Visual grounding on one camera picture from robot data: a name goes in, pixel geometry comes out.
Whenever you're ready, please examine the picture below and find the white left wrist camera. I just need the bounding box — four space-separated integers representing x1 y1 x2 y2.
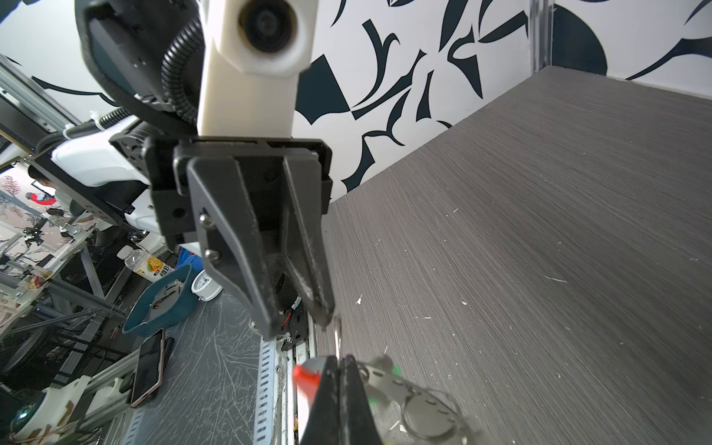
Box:
197 1 319 138

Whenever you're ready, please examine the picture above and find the white slotted cable duct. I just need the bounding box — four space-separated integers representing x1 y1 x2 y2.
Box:
253 339 278 445

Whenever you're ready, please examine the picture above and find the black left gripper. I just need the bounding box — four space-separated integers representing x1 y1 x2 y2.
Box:
143 135 336 339

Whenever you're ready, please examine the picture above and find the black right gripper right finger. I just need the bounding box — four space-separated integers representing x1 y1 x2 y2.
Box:
341 355 382 445

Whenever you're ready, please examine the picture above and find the silver metal keyring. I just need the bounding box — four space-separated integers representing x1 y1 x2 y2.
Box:
332 314 342 361

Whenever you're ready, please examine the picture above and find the black smartphone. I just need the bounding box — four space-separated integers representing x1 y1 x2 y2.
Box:
130 329 165 408

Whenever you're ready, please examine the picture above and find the white round clock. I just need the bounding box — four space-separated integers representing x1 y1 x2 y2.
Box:
191 270 223 302

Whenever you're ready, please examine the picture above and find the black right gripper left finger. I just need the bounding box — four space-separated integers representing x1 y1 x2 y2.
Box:
300 356 340 444

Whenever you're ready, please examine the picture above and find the plastic drink bottle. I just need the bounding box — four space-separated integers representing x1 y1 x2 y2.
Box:
117 246 174 283

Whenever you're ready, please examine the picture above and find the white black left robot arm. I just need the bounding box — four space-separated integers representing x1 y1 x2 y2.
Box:
22 1 335 339

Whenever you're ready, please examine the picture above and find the green plastic key tag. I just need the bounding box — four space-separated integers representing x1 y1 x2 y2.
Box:
366 365 402 406

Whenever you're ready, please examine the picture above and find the black corrugated cable conduit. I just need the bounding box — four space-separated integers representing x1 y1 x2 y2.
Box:
93 16 207 135

